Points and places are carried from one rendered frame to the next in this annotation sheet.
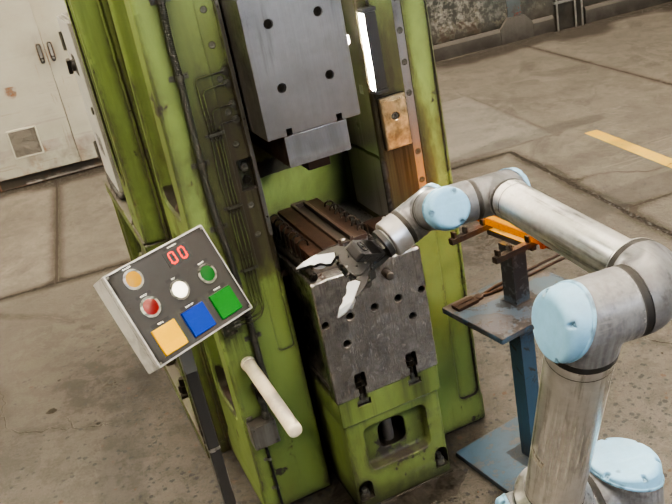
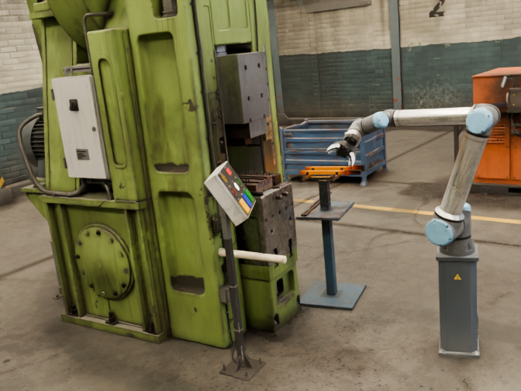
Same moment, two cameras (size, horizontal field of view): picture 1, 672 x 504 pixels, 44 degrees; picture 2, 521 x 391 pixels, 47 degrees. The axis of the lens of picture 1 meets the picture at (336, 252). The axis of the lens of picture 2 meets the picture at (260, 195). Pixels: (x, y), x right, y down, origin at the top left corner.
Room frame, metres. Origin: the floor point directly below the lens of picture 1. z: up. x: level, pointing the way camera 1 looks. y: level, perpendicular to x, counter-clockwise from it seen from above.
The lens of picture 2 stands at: (-0.47, 2.28, 1.83)
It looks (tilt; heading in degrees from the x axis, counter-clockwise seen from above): 14 degrees down; 322
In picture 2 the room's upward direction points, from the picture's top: 6 degrees counter-clockwise
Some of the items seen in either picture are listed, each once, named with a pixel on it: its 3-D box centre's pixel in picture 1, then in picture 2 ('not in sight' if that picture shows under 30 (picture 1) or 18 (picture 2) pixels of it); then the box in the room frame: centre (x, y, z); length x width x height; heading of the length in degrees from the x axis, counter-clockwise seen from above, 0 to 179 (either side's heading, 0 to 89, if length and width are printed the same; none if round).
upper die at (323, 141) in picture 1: (293, 129); (230, 128); (2.57, 0.05, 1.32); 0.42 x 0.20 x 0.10; 19
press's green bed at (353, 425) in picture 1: (364, 402); (251, 284); (2.60, 0.01, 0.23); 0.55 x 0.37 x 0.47; 19
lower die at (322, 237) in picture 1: (315, 232); (236, 183); (2.57, 0.05, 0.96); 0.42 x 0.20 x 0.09; 19
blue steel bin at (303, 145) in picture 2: not in sight; (332, 149); (4.96, -3.31, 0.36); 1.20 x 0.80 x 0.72; 18
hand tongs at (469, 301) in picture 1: (523, 274); (317, 202); (2.54, -0.62, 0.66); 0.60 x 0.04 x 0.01; 117
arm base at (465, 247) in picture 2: not in sight; (457, 241); (1.32, -0.49, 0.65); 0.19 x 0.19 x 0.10
